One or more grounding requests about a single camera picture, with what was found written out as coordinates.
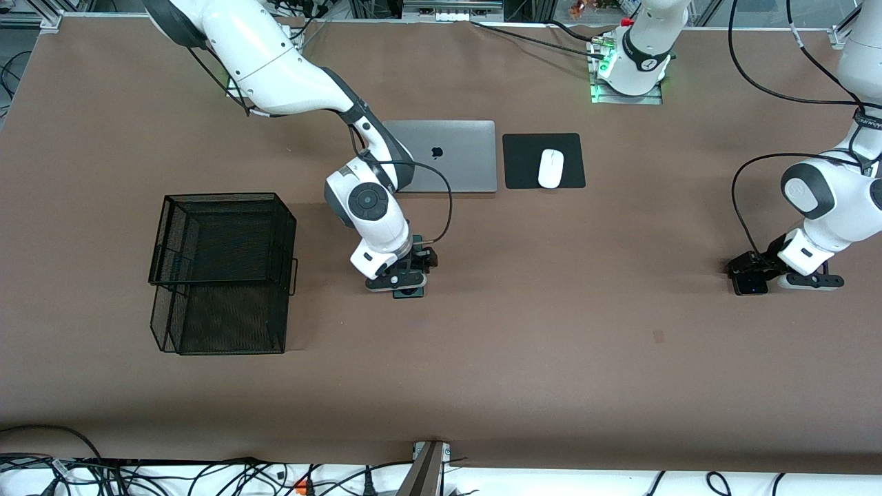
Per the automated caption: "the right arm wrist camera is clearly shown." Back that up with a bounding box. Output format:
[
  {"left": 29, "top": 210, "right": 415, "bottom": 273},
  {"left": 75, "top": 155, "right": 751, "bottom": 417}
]
[{"left": 365, "top": 270, "right": 428, "bottom": 293}]

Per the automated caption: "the black wire mesh rack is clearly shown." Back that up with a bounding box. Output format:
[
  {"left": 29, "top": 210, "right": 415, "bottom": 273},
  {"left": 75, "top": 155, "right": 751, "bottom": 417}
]
[{"left": 148, "top": 193, "right": 299, "bottom": 356}]

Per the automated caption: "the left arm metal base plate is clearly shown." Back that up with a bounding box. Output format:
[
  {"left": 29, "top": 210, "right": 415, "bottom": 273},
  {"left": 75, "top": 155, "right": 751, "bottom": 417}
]
[{"left": 591, "top": 83, "right": 664, "bottom": 105}]

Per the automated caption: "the black mouse pad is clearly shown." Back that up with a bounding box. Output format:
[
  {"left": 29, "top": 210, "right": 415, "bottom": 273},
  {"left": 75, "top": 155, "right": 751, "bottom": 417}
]
[{"left": 502, "top": 133, "right": 586, "bottom": 189}]

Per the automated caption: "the long black table cable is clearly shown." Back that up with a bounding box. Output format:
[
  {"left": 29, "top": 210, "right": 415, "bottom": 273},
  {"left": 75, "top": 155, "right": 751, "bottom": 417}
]
[{"left": 471, "top": 21, "right": 607, "bottom": 59}]

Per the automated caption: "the grey power strip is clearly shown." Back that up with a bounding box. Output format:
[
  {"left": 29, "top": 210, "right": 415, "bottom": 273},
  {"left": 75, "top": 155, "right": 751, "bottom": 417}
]
[{"left": 402, "top": 0, "right": 505, "bottom": 23}]

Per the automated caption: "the black flip phone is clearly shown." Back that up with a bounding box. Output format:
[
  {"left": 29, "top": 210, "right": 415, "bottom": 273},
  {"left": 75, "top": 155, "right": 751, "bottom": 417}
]
[{"left": 730, "top": 265, "right": 770, "bottom": 296}]

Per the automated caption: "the grey metal camera bracket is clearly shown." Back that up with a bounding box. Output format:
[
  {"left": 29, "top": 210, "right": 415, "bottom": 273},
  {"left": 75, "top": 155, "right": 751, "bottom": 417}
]
[{"left": 396, "top": 441, "right": 452, "bottom": 496}]

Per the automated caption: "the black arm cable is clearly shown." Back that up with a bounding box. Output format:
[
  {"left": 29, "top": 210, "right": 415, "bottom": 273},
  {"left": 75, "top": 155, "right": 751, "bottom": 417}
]
[
  {"left": 186, "top": 41, "right": 454, "bottom": 245},
  {"left": 727, "top": 0, "right": 882, "bottom": 261}
]

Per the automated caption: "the silver laptop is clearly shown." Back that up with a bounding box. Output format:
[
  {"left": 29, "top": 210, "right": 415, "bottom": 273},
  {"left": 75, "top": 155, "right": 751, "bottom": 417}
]
[{"left": 382, "top": 120, "right": 498, "bottom": 194}]

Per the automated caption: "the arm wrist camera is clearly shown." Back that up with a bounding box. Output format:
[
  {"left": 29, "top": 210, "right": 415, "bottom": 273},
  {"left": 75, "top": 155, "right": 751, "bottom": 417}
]
[
  {"left": 777, "top": 272, "right": 845, "bottom": 290},
  {"left": 365, "top": 270, "right": 428, "bottom": 293}
]

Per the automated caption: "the black arched floor cable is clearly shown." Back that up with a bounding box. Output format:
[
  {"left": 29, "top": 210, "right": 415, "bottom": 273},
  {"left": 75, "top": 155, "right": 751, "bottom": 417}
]
[{"left": 0, "top": 424, "right": 104, "bottom": 461}]

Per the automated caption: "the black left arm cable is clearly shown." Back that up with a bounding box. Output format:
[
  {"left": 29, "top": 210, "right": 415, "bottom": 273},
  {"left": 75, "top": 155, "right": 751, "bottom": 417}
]
[{"left": 727, "top": 0, "right": 882, "bottom": 261}]

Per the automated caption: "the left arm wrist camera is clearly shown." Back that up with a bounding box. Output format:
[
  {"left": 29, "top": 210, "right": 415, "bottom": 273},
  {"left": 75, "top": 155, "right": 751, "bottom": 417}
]
[{"left": 777, "top": 272, "right": 845, "bottom": 290}]

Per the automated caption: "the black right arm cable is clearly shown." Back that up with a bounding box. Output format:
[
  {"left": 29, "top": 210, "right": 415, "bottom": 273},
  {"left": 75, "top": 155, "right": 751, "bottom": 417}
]
[{"left": 186, "top": 41, "right": 454, "bottom": 245}]

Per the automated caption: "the white computer mouse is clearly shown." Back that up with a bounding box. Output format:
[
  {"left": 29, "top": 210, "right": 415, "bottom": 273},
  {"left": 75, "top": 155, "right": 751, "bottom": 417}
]
[{"left": 537, "top": 149, "right": 565, "bottom": 189}]

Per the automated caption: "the dark green smartphone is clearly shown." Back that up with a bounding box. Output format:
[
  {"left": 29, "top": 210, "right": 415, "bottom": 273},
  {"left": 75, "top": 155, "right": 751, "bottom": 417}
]
[{"left": 391, "top": 234, "right": 425, "bottom": 300}]

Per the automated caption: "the short black table cable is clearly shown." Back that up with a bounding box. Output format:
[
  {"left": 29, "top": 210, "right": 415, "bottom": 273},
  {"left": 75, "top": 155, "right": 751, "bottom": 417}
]
[{"left": 548, "top": 21, "right": 600, "bottom": 42}]

